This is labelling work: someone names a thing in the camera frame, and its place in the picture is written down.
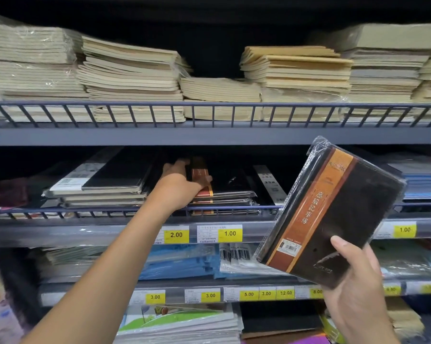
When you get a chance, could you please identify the colourful illustrated book packs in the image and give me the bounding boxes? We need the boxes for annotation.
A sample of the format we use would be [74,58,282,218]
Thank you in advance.
[0,175,51,219]

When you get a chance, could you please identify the grey metal store shelving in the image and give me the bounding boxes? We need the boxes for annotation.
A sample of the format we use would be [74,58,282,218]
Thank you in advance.
[0,0,431,344]

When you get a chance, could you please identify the stack of pale grey workbooks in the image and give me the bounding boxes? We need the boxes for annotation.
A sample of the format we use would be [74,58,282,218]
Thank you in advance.
[28,245,108,280]

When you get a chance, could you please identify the black notebook orange band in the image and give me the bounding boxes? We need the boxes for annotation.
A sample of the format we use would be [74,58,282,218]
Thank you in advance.
[186,157,257,198]
[255,136,408,289]
[190,195,259,203]
[190,200,257,207]

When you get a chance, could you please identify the clear wrapped barcode paper pack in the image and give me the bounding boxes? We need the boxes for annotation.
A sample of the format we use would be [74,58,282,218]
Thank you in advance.
[219,243,291,278]

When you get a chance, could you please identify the person's right hand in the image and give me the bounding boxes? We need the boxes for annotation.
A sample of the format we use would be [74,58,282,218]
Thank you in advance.
[322,235,390,328]

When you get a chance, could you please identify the stack of green white workbooks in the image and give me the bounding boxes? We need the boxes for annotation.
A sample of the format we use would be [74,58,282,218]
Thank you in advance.
[113,302,245,344]

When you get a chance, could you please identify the stacks of beige exercise books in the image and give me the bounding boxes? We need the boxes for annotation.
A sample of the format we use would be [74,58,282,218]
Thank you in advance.
[0,21,431,124]

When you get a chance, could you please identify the person's left hand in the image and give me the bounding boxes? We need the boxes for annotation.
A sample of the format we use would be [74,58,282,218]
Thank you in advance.
[154,158,213,214]

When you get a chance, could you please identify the stack of dark coloured paper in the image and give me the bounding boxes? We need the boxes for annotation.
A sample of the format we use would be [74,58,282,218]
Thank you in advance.
[240,301,325,344]

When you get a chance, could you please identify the person's left forearm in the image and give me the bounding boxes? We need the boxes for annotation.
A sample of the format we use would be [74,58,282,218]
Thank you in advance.
[21,198,173,344]

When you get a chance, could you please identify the row of black shelved notebooks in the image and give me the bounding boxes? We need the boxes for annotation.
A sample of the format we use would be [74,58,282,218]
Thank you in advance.
[249,162,289,206]

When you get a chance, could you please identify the black notebook white band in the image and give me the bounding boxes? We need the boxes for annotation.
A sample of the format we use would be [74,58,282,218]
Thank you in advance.
[42,191,148,200]
[63,202,146,209]
[49,146,152,194]

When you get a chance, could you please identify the blue wrapped folder packs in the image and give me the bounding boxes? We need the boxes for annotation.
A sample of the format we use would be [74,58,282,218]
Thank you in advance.
[138,243,225,282]

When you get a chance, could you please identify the stack of kraft paper packs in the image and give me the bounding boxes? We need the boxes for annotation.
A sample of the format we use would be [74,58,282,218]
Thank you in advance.
[386,297,426,337]

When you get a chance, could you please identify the pastel wrapped paper packs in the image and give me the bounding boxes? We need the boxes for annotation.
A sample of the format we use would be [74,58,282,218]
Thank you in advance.
[371,239,431,280]

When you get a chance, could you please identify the stack of blue exercise books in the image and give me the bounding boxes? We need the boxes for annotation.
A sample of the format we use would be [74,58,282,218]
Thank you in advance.
[387,153,431,201]

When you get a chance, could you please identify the row of yellow price labels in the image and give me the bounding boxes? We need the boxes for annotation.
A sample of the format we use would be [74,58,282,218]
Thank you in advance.
[129,222,431,305]

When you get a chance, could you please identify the clear tape roll pack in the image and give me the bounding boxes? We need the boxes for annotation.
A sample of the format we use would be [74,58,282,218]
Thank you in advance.
[317,308,340,344]

